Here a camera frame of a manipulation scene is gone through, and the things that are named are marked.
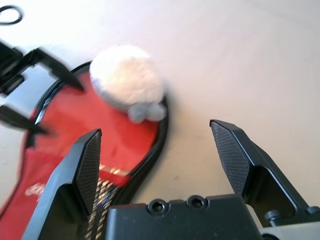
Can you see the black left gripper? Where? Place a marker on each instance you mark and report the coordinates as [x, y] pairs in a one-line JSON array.
[[10, 67]]

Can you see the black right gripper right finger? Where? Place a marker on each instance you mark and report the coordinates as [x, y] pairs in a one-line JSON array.
[[240, 155]]

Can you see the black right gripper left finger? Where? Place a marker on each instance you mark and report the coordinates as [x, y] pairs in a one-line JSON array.
[[75, 175]]

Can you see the black and red paddle case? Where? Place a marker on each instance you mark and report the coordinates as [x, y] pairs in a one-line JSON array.
[[160, 140]]

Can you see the grey-blue plush zipper toy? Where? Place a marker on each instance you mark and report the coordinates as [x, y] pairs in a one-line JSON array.
[[125, 75]]

